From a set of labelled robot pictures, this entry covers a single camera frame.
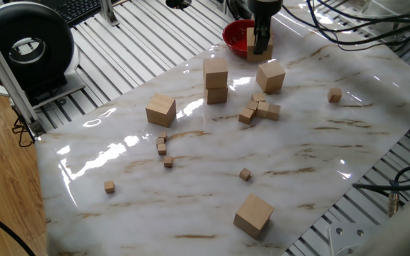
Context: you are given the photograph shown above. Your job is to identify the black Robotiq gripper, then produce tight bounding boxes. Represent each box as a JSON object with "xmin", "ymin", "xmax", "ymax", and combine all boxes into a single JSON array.
[{"xmin": 246, "ymin": 0, "xmax": 284, "ymax": 56}]

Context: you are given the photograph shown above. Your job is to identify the large wooden cube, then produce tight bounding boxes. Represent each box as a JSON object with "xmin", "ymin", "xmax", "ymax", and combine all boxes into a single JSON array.
[
  {"xmin": 202, "ymin": 57, "xmax": 229, "ymax": 90},
  {"xmin": 233, "ymin": 193, "xmax": 275, "ymax": 240},
  {"xmin": 145, "ymin": 92, "xmax": 177, "ymax": 129},
  {"xmin": 246, "ymin": 26, "xmax": 275, "ymax": 65},
  {"xmin": 204, "ymin": 86, "xmax": 229, "ymax": 105},
  {"xmin": 255, "ymin": 60, "xmax": 287, "ymax": 95}
]

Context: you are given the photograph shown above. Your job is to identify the red bowl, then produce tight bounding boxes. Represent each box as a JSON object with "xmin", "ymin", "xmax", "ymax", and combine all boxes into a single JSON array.
[{"xmin": 222, "ymin": 19, "xmax": 256, "ymax": 60}]

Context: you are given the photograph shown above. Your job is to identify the black round object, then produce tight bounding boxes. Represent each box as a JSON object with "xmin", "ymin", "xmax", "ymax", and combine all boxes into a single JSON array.
[{"xmin": 164, "ymin": 0, "xmax": 193, "ymax": 10}]

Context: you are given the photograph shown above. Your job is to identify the marble pattern board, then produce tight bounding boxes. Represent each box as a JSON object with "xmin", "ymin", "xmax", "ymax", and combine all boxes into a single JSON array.
[{"xmin": 35, "ymin": 0, "xmax": 410, "ymax": 256}]

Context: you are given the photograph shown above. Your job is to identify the black keyboard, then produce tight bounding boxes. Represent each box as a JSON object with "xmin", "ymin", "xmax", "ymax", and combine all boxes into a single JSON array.
[{"xmin": 30, "ymin": 0, "xmax": 122, "ymax": 28}]

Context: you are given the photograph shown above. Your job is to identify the thick black gripper cable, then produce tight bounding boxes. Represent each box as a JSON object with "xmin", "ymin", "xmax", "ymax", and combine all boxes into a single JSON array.
[{"xmin": 282, "ymin": 0, "xmax": 410, "ymax": 53}]

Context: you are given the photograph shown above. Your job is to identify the aluminium frame profile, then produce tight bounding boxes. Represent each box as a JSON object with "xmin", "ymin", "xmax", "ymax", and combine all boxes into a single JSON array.
[
  {"xmin": 100, "ymin": 0, "xmax": 120, "ymax": 28},
  {"xmin": 0, "ymin": 12, "xmax": 46, "ymax": 138}
]

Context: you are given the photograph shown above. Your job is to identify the black base cable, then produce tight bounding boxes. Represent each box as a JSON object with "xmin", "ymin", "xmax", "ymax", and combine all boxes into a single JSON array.
[{"xmin": 351, "ymin": 165, "xmax": 410, "ymax": 218}]

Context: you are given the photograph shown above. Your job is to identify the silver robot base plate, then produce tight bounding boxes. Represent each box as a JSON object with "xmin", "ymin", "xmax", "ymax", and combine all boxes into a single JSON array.
[{"xmin": 327, "ymin": 222, "xmax": 382, "ymax": 256}]

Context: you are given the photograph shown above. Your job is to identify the tangled black cable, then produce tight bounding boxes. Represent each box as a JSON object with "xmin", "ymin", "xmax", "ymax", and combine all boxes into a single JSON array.
[{"xmin": 11, "ymin": 106, "xmax": 35, "ymax": 149}]

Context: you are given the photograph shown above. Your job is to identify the black floor cable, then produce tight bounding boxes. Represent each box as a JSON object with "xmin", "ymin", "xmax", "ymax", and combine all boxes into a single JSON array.
[{"xmin": 0, "ymin": 201, "xmax": 37, "ymax": 256}]

